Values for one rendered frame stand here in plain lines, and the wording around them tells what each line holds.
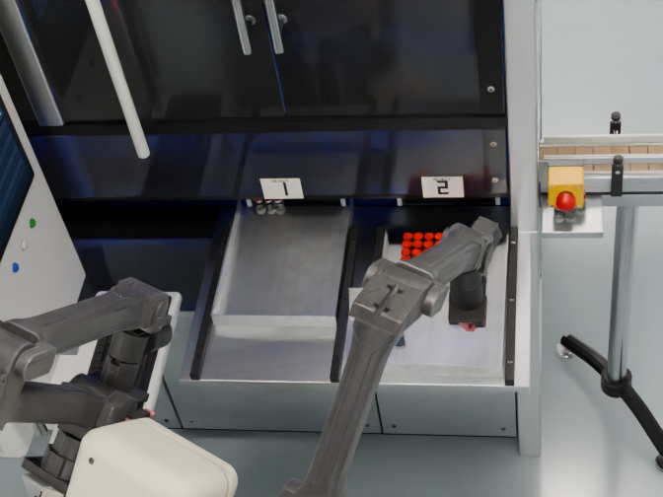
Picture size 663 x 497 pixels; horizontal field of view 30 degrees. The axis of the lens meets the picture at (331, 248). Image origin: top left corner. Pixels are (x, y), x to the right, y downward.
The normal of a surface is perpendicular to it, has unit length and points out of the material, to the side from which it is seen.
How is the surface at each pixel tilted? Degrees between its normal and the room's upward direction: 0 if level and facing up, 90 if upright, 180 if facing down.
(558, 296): 0
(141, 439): 42
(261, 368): 0
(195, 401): 90
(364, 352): 54
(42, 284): 90
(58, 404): 97
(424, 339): 0
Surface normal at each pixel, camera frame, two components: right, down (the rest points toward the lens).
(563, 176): -0.13, -0.66
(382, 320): -0.37, 0.21
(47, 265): 0.98, 0.00
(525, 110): -0.11, 0.75
